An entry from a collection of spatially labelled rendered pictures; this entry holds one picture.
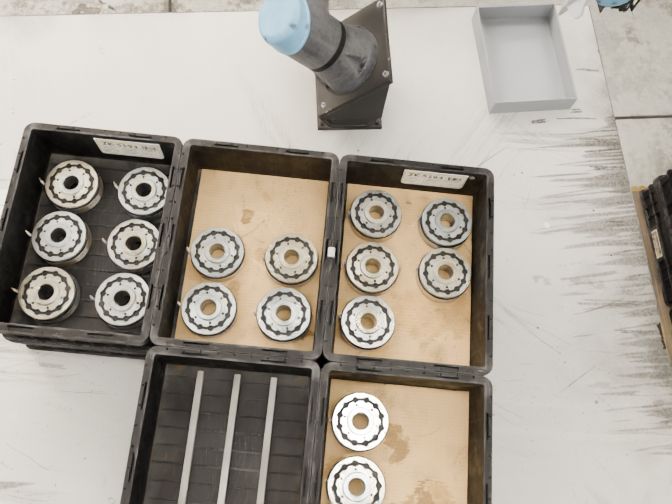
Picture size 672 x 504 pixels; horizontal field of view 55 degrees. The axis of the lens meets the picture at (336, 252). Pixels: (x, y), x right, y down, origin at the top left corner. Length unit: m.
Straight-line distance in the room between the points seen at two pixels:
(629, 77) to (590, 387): 1.54
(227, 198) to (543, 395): 0.77
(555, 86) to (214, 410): 1.10
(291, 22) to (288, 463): 0.82
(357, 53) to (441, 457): 0.81
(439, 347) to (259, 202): 0.46
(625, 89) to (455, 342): 1.65
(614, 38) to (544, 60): 1.10
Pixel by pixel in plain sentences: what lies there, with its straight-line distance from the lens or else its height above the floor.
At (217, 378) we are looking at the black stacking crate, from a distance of 1.24.
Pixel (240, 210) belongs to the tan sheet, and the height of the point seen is 0.83.
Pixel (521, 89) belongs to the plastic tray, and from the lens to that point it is 1.69.
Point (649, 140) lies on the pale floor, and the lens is 2.66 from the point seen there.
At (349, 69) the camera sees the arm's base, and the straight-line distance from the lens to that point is 1.40.
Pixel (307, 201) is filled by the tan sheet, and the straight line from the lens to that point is 1.32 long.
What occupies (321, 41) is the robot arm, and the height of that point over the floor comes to 0.97.
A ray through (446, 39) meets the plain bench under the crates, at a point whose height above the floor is 0.70.
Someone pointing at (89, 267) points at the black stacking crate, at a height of 0.83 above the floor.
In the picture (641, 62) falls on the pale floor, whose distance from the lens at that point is 2.82.
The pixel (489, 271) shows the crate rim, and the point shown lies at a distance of 1.23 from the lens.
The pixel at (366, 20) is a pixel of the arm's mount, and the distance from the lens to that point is 1.50.
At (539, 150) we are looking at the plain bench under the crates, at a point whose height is 0.70.
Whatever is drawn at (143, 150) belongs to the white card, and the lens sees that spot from 1.34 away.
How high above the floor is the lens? 2.05
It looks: 72 degrees down
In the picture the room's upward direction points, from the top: 10 degrees clockwise
